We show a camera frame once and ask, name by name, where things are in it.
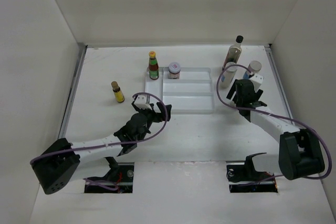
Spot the small yellow label bottle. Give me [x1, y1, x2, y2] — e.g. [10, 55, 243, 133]
[111, 81, 125, 103]

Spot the tall dark sauce bottle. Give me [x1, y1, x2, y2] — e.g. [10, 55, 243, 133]
[222, 35, 244, 70]

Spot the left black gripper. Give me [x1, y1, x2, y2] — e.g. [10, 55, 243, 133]
[136, 102, 171, 142]

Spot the white bead jar blue label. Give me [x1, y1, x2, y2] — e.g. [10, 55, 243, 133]
[220, 62, 237, 89]

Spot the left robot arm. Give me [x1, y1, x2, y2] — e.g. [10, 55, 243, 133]
[30, 101, 172, 195]

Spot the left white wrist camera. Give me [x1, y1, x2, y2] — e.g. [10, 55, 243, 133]
[134, 95, 152, 110]

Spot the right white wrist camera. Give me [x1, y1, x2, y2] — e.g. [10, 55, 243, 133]
[248, 74, 264, 92]

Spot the white divided organizer tray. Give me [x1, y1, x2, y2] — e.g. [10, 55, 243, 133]
[145, 67, 215, 114]

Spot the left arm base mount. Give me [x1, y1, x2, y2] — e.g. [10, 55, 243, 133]
[84, 163, 134, 194]

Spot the red sauce bottle yellow cap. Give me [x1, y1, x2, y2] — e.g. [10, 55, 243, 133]
[148, 51, 160, 80]

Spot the brown jar white lid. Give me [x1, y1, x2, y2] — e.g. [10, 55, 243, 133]
[168, 62, 181, 79]

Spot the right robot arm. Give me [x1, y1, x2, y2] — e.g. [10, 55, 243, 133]
[226, 79, 325, 180]

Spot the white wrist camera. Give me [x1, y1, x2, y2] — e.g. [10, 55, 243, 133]
[134, 95, 152, 110]
[248, 74, 264, 92]

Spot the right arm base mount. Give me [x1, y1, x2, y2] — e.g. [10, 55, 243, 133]
[226, 153, 278, 193]

